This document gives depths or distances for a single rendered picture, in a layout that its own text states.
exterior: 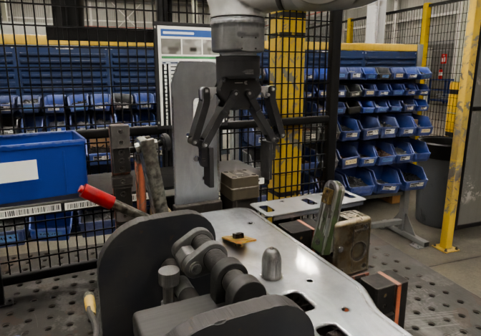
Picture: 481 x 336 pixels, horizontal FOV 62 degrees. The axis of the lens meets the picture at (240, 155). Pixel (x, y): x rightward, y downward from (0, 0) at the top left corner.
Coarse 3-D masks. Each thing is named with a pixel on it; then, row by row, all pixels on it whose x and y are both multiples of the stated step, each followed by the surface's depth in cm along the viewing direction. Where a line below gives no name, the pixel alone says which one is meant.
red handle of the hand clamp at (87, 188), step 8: (88, 184) 62; (80, 192) 61; (88, 192) 61; (96, 192) 61; (104, 192) 62; (88, 200) 61; (96, 200) 61; (104, 200) 62; (112, 200) 63; (112, 208) 63; (120, 208) 63; (128, 208) 64; (136, 208) 66; (136, 216) 65
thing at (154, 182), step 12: (144, 144) 62; (156, 144) 64; (168, 144) 64; (144, 156) 62; (156, 156) 63; (144, 168) 65; (156, 168) 64; (156, 180) 64; (156, 192) 64; (156, 204) 65
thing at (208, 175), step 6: (210, 150) 67; (210, 156) 68; (210, 162) 68; (204, 168) 70; (210, 168) 68; (204, 174) 71; (210, 174) 68; (204, 180) 71; (210, 180) 68; (210, 186) 69
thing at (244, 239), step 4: (236, 232) 76; (240, 232) 75; (224, 236) 77; (228, 236) 77; (232, 236) 77; (236, 236) 74; (240, 236) 74; (244, 236) 75; (248, 236) 75; (228, 240) 74; (232, 240) 73; (236, 240) 72; (240, 240) 72; (244, 240) 72; (248, 240) 71; (252, 240) 71
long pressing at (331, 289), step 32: (224, 224) 85; (256, 224) 85; (256, 256) 70; (288, 256) 70; (320, 256) 71; (288, 288) 60; (320, 288) 60; (352, 288) 60; (320, 320) 52; (352, 320) 52; (384, 320) 52
